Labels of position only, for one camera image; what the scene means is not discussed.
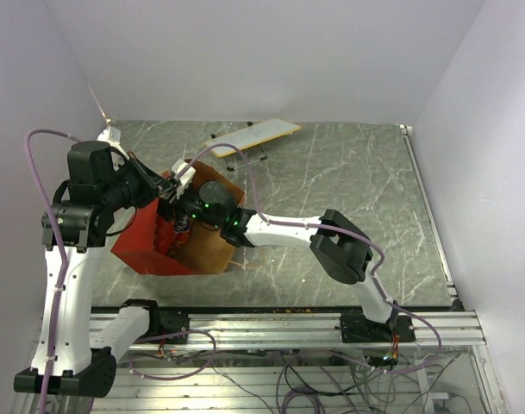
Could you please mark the aluminium rail frame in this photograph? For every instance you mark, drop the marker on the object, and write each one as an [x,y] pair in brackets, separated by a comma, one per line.
[294,361]

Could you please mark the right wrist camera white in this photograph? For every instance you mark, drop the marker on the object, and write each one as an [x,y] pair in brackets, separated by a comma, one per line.
[181,176]

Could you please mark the red candy bag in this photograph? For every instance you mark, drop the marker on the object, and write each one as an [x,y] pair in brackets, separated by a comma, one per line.
[169,236]

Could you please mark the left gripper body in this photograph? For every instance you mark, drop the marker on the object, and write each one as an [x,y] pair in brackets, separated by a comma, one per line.
[134,189]

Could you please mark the red and brown paper bag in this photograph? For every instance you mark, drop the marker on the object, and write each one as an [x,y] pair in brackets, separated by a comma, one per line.
[205,252]

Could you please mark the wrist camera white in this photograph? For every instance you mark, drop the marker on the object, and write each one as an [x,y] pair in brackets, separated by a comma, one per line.
[112,136]
[181,176]

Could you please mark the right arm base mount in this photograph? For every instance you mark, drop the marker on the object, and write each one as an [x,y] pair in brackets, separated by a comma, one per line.
[355,328]

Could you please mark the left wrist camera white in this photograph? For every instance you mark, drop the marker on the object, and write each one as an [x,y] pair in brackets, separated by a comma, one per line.
[112,136]

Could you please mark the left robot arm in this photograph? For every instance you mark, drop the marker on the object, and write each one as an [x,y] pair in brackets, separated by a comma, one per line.
[68,361]

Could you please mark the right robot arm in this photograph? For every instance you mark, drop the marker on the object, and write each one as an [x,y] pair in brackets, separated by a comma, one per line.
[344,251]

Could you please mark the small whiteboard on stand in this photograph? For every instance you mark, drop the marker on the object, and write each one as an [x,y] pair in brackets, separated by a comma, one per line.
[253,135]

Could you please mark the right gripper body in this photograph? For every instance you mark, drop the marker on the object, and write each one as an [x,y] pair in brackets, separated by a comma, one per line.
[188,203]

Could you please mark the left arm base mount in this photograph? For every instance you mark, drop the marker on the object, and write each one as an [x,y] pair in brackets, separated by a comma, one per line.
[169,326]

